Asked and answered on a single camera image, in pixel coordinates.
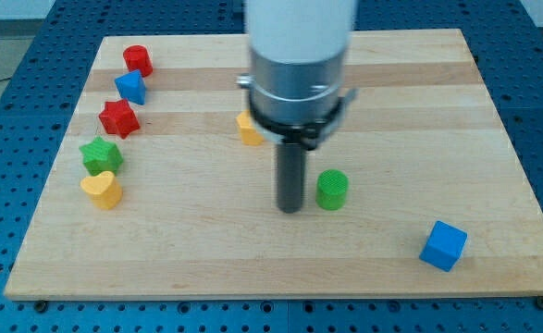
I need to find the green star block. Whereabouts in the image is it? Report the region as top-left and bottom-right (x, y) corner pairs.
(79, 136), (124, 176)

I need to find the blue cube block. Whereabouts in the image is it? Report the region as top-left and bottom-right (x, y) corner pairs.
(419, 220), (468, 272)

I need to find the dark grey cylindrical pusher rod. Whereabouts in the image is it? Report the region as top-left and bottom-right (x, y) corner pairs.
(276, 143), (306, 214)

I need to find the red cylinder block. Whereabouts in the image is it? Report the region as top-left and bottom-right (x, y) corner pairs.
(123, 44), (154, 77)

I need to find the red star block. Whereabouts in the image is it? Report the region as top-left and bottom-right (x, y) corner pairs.
(98, 99), (141, 139)

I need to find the yellow heart block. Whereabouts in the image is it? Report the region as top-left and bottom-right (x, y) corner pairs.
(80, 171), (123, 210)

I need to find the blue triangle block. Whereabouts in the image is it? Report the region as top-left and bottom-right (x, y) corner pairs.
(114, 69), (146, 105)

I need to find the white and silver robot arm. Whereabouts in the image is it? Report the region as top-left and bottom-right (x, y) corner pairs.
(237, 0), (358, 213)

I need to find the green cylinder block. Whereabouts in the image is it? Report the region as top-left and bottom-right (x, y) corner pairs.
(315, 169), (349, 211)

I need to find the light wooden board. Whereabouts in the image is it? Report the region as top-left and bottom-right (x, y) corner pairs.
(5, 29), (543, 301)

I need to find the yellow hexagon block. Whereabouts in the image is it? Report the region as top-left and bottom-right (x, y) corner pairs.
(235, 110), (265, 146)

